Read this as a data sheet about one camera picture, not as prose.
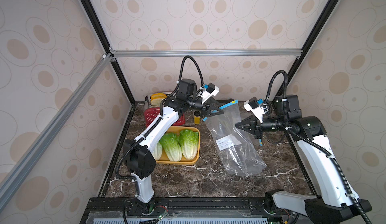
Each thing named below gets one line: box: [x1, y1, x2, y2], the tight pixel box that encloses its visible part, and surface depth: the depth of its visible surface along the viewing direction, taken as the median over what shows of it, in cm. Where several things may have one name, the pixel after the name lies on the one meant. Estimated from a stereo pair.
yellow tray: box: [155, 126, 201, 166], surface depth 89 cm
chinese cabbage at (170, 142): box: [158, 132, 183, 162], surface depth 87 cm
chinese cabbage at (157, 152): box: [152, 141, 163, 161], surface depth 88 cm
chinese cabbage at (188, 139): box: [178, 129, 199, 160], surface depth 90 cm
